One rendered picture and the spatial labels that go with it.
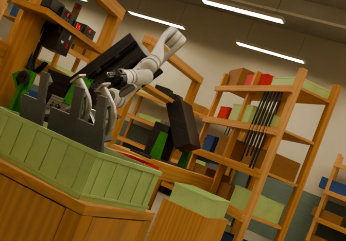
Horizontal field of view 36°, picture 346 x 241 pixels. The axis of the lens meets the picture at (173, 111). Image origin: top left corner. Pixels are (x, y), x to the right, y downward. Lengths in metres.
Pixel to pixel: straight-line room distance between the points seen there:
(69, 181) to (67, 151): 0.11
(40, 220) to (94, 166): 0.25
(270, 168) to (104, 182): 3.79
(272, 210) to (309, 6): 5.70
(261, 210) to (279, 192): 6.35
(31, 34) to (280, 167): 3.18
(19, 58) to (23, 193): 1.51
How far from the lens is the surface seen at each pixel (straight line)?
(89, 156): 1.80
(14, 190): 1.93
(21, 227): 1.90
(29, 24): 3.30
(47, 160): 1.92
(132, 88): 2.22
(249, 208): 5.38
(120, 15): 4.25
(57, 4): 3.32
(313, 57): 12.37
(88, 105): 2.04
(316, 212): 11.16
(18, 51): 3.28
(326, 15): 10.42
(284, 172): 5.61
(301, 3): 10.58
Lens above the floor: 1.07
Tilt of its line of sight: 4 degrees up
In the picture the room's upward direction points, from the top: 22 degrees clockwise
